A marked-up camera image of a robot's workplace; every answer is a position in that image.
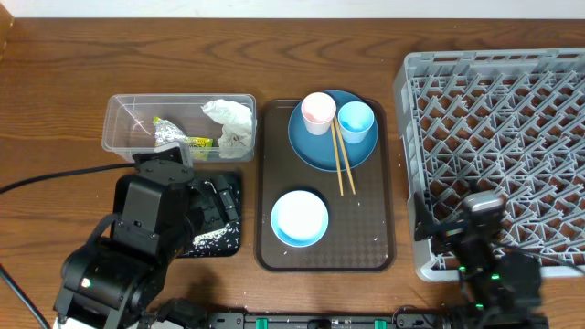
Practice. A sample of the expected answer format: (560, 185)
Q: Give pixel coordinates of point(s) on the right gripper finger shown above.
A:
(424, 224)
(473, 187)

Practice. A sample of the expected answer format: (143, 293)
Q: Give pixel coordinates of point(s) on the light blue cup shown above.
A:
(355, 118)

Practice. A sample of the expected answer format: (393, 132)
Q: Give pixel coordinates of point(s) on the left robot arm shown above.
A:
(105, 286)

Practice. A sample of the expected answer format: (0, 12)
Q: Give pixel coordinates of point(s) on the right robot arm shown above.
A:
(498, 292)

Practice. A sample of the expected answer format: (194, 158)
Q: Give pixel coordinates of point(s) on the wooden chopstick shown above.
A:
(337, 160)
(348, 167)

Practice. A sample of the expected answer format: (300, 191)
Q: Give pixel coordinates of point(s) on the dark blue plate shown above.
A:
(317, 150)

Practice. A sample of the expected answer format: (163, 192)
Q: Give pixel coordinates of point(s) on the foil snack wrapper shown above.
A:
(167, 132)

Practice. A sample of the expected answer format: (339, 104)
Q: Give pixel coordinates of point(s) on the brown serving tray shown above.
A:
(360, 234)

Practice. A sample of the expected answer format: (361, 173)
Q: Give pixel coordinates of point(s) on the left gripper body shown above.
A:
(187, 217)

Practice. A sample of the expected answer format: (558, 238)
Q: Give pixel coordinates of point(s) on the clear plastic bin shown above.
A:
(128, 126)

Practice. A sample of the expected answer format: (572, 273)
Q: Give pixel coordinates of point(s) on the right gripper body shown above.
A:
(473, 251)

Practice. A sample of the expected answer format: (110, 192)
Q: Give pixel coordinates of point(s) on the grey dishwasher rack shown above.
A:
(514, 121)

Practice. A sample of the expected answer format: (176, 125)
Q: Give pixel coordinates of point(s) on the white paper napkin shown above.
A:
(236, 122)

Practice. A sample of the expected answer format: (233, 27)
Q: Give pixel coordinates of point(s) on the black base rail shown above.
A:
(403, 319)

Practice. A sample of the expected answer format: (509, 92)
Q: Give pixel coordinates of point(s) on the light blue bowl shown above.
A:
(299, 218)

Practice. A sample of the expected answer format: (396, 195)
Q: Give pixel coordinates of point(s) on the black plastic tray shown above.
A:
(219, 243)

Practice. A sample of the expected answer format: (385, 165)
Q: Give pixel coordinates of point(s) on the pink cup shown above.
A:
(318, 110)

